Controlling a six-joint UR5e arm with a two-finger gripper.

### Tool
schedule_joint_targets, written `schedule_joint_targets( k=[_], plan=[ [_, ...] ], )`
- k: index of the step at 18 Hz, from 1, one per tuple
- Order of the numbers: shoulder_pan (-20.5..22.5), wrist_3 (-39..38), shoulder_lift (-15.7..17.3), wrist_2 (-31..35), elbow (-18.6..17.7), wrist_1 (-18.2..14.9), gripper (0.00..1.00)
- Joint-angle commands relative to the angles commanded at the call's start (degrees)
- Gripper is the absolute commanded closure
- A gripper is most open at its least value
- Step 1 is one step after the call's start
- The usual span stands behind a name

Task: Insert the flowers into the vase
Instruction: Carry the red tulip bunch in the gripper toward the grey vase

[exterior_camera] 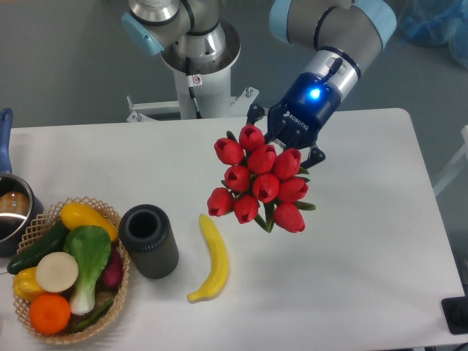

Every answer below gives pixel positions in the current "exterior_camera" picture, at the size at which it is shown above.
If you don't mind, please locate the dark grey ribbed vase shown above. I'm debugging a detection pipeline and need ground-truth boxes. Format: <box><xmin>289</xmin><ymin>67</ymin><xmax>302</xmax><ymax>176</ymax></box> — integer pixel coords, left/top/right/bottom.
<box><xmin>118</xmin><ymin>204</ymin><xmax>179</xmax><ymax>279</ymax></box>

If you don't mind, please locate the blue plastic bag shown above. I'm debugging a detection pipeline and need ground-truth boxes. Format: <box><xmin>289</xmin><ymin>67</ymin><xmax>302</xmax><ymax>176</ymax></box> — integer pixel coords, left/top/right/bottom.
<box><xmin>399</xmin><ymin>1</ymin><xmax>467</xmax><ymax>68</ymax></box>

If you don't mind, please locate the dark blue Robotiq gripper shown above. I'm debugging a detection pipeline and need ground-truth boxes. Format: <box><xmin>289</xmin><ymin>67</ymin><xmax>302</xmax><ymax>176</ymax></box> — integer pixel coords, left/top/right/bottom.
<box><xmin>246</xmin><ymin>72</ymin><xmax>341</xmax><ymax>169</ymax></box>

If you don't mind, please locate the yellow banana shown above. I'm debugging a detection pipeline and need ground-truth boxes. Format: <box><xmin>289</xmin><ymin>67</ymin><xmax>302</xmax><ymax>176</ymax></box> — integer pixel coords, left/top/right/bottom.
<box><xmin>187</xmin><ymin>214</ymin><xmax>230</xmax><ymax>303</ymax></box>

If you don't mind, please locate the black device at edge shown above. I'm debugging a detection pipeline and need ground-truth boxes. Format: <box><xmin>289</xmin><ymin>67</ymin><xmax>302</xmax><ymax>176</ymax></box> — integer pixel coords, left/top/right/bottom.
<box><xmin>441</xmin><ymin>296</ymin><xmax>467</xmax><ymax>335</ymax></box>

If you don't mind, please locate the yellow squash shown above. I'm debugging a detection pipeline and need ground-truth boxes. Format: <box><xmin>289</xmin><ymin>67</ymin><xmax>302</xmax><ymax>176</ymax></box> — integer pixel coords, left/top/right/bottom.
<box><xmin>60</xmin><ymin>203</ymin><xmax>118</xmax><ymax>242</ymax></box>

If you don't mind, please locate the green chili pepper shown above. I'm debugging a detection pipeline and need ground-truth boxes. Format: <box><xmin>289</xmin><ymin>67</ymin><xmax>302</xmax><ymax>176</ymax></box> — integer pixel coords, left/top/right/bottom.
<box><xmin>69</xmin><ymin>299</ymin><xmax>113</xmax><ymax>333</ymax></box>

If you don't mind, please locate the blue handled saucepan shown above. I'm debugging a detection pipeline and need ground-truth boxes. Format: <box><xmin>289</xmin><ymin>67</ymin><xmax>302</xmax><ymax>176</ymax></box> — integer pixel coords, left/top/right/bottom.
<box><xmin>1</xmin><ymin>108</ymin><xmax>43</xmax><ymax>257</ymax></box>

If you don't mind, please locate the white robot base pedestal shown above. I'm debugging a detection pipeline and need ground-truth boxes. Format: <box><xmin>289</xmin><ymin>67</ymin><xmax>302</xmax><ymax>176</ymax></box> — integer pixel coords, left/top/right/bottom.
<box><xmin>127</xmin><ymin>19</ymin><xmax>259</xmax><ymax>122</ymax></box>

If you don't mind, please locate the woven wicker basket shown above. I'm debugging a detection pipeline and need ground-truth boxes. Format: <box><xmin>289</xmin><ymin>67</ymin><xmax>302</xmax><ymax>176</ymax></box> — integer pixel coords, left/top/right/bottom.
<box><xmin>13</xmin><ymin>197</ymin><xmax>130</xmax><ymax>345</ymax></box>

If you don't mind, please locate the red tulip bouquet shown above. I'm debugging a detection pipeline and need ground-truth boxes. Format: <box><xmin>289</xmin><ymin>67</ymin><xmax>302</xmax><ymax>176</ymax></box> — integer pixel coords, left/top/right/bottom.
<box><xmin>207</xmin><ymin>124</ymin><xmax>315</xmax><ymax>233</ymax></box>

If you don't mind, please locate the dark green cucumber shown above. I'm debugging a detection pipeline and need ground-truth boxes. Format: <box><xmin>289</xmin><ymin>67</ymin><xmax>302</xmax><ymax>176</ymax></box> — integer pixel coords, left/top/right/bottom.
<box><xmin>7</xmin><ymin>220</ymin><xmax>69</xmax><ymax>275</ymax></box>

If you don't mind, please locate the white frame at right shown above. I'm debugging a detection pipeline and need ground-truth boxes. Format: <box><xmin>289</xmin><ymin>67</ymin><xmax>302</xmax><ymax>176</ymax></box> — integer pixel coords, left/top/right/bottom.
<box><xmin>432</xmin><ymin>125</ymin><xmax>467</xmax><ymax>197</ymax></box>

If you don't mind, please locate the orange fruit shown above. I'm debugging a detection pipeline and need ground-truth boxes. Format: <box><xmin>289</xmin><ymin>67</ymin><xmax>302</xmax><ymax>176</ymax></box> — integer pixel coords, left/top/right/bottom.
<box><xmin>29</xmin><ymin>293</ymin><xmax>71</xmax><ymax>335</ymax></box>

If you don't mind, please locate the yellow bell pepper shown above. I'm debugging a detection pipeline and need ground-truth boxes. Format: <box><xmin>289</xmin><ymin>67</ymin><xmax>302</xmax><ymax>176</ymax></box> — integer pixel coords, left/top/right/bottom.
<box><xmin>13</xmin><ymin>267</ymin><xmax>45</xmax><ymax>302</ymax></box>

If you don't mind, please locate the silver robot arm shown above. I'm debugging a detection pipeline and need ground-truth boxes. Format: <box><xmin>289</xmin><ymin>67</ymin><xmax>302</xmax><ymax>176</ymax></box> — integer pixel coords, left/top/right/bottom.
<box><xmin>121</xmin><ymin>1</ymin><xmax>396</xmax><ymax>168</ymax></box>

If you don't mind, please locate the green bok choy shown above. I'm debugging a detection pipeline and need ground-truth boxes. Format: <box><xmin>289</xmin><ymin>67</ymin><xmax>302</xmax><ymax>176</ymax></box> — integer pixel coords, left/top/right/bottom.
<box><xmin>64</xmin><ymin>225</ymin><xmax>111</xmax><ymax>315</ymax></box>

